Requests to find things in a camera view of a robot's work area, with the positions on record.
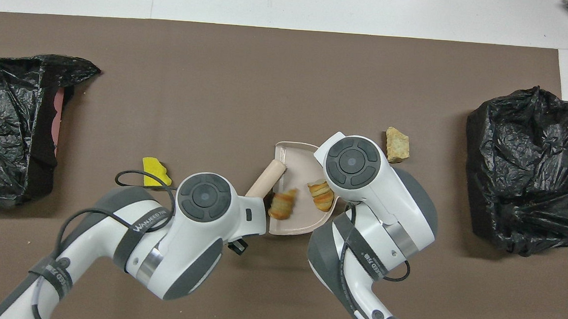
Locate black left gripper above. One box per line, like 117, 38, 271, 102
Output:
227, 238, 250, 255

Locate beige plastic dustpan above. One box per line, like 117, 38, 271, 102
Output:
268, 141, 349, 240

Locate toy croissant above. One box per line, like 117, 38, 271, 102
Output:
306, 179, 336, 213
267, 188, 298, 222

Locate beige hand brush black bristles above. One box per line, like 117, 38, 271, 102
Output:
246, 158, 287, 199

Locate large yellow sponge piece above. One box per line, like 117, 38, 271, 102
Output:
140, 157, 174, 189

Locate pale bread chunk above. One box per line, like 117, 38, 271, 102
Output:
384, 127, 411, 165

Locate black bag bin pink inside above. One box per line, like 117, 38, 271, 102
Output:
0, 51, 102, 213

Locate black bag lined bin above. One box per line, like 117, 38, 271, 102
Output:
458, 82, 568, 260

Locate brown table mat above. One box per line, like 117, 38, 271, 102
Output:
0, 10, 568, 319

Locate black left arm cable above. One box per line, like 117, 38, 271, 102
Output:
32, 164, 180, 319

